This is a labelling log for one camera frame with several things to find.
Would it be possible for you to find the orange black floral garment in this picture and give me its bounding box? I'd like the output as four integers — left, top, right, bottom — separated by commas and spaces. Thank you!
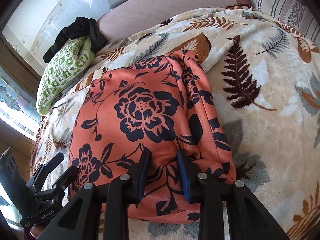
69, 50, 235, 224

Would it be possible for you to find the cream leaf pattern blanket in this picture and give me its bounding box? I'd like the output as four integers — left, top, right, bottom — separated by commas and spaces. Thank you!
30, 8, 319, 239

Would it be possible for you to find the green white patterned cloth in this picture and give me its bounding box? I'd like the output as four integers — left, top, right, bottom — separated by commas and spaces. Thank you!
36, 37, 95, 115

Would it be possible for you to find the pink quilted bolster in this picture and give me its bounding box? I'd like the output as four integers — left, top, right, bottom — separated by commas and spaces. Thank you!
98, 0, 251, 43

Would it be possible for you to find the striped floral bedsheet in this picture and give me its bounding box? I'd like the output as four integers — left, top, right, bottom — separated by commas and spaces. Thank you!
255, 0, 319, 46

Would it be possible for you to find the wooden window frame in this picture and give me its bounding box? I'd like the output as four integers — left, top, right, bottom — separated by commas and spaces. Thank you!
1, 35, 41, 180

